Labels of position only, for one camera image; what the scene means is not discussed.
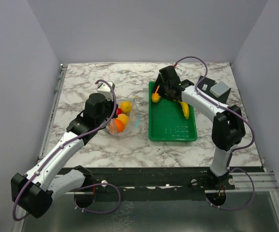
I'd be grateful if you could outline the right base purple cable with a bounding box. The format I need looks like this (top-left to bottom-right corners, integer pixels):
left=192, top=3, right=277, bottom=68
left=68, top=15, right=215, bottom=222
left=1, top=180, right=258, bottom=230
left=209, top=168, right=256, bottom=211

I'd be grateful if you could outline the clear zip top bag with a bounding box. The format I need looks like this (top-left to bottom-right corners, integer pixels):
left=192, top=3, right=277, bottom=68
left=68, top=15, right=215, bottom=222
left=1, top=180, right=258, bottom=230
left=106, top=97, right=140, bottom=136

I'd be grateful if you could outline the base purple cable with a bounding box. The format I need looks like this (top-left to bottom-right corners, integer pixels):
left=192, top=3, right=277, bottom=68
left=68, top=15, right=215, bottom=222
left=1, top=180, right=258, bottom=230
left=209, top=168, right=256, bottom=211
left=74, top=184, right=121, bottom=215

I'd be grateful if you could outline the grey scale platform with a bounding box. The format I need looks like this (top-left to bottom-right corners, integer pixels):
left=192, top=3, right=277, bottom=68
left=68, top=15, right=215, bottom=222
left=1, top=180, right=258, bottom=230
left=209, top=81, right=230, bottom=98

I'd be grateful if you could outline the peach fruit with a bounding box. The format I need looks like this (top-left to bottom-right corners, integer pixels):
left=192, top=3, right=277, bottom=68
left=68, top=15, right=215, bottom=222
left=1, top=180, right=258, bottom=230
left=117, top=114, right=129, bottom=127

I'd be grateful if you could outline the red yellow mango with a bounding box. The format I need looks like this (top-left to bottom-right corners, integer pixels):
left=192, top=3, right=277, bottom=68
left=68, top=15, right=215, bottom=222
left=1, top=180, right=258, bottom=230
left=151, top=86, right=161, bottom=103

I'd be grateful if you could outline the red apple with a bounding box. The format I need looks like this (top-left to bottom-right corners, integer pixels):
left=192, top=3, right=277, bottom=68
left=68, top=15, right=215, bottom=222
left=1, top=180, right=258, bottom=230
left=116, top=108, right=122, bottom=115

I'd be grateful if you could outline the yellow banana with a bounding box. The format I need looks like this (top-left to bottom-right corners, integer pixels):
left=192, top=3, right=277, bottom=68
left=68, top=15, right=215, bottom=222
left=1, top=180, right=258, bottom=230
left=178, top=101, right=190, bottom=120

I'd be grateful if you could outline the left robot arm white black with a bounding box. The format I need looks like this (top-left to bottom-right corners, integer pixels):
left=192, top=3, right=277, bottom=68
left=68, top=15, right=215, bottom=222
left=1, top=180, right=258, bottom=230
left=11, top=93, right=117, bottom=221

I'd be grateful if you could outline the green plastic bin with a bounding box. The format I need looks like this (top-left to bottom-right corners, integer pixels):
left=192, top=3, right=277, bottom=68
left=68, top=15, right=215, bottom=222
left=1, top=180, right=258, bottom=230
left=148, top=82, right=197, bottom=142

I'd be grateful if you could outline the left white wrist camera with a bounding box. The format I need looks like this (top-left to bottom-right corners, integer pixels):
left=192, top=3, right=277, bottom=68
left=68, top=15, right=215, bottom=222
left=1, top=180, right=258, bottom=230
left=97, top=82, right=113, bottom=101

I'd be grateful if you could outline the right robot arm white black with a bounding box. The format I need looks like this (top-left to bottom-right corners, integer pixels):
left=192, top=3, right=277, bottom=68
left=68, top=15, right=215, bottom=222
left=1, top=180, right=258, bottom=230
left=152, top=65, right=246, bottom=189

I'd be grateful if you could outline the black scale base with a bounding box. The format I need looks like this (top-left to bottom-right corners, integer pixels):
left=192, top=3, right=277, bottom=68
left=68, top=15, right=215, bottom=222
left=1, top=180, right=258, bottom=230
left=197, top=76, right=231, bottom=104

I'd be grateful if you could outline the black mounting rail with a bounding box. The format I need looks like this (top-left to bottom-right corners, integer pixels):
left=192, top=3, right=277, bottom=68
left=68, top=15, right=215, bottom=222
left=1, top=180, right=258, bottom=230
left=55, top=166, right=237, bottom=203

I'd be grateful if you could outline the orange fruit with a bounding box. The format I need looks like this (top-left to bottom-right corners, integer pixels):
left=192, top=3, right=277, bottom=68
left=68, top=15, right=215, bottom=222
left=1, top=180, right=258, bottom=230
left=114, top=119, right=125, bottom=133

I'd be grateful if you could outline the yellow lemon front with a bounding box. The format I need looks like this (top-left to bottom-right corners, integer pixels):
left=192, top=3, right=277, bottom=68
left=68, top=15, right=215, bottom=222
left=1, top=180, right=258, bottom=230
left=120, top=101, right=132, bottom=114

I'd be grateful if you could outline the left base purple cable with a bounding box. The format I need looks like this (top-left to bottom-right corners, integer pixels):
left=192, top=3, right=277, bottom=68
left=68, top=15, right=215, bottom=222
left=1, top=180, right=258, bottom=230
left=74, top=184, right=121, bottom=215

